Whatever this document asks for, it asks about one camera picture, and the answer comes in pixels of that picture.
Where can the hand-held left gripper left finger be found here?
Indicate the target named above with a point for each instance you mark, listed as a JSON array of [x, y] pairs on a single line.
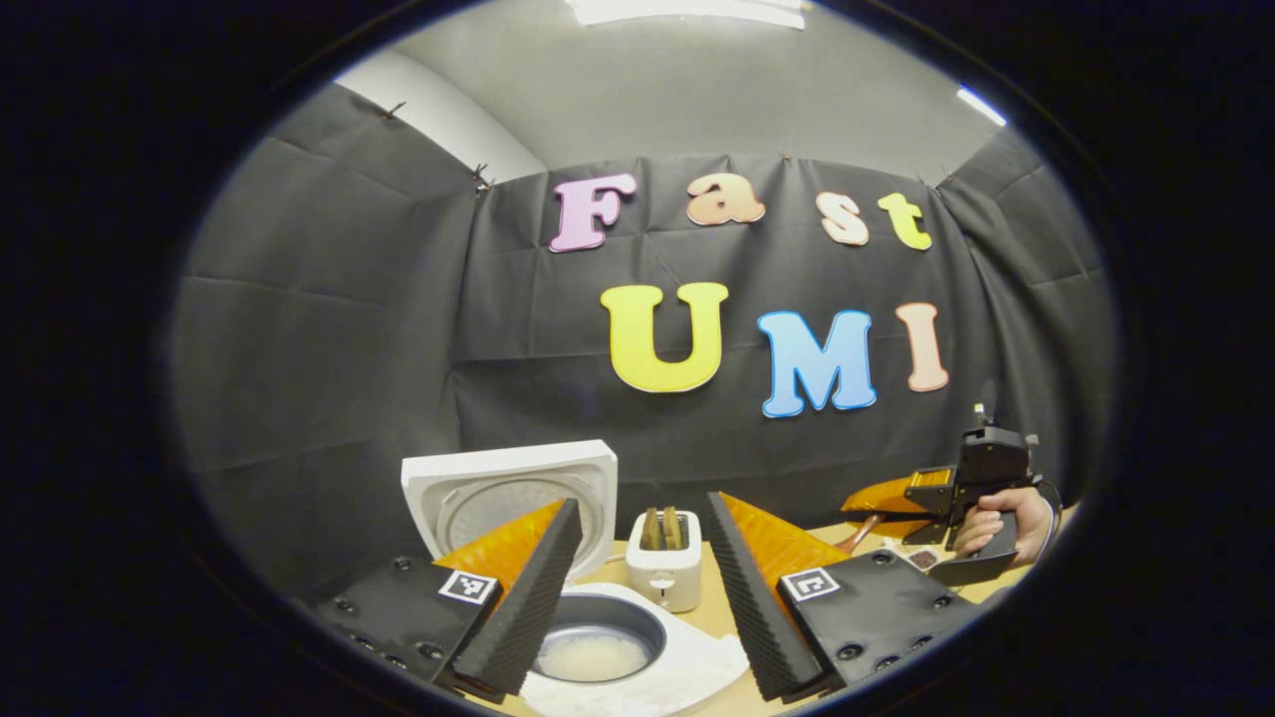
[[523, 607]]

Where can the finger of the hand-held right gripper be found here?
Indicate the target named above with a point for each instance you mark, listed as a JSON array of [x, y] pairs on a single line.
[[906, 530], [887, 498]]

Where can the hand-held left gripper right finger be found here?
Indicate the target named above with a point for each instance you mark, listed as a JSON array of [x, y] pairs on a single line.
[[762, 617]]

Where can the dark wooden spoon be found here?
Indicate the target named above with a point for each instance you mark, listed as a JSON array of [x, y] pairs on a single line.
[[859, 535]]

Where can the white rice cooker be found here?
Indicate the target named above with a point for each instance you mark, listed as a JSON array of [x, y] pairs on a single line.
[[697, 667]]

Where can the white rice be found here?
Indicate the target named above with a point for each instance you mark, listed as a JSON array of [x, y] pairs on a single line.
[[593, 657]]

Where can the white toaster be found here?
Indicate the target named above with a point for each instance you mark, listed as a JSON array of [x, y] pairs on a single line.
[[665, 578]]

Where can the brown bread slice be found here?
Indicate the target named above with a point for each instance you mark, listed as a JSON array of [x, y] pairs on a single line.
[[652, 530], [673, 528]]

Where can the black backdrop cloth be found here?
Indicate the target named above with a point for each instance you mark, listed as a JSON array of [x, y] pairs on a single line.
[[329, 349]]

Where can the small ceiling light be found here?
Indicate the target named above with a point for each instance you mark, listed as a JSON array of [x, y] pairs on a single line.
[[981, 105]]

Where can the small metal cloth clip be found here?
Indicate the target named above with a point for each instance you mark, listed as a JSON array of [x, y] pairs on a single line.
[[395, 109], [482, 181]]

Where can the large ceiling light panel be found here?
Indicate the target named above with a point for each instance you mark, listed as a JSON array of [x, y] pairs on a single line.
[[687, 10]]

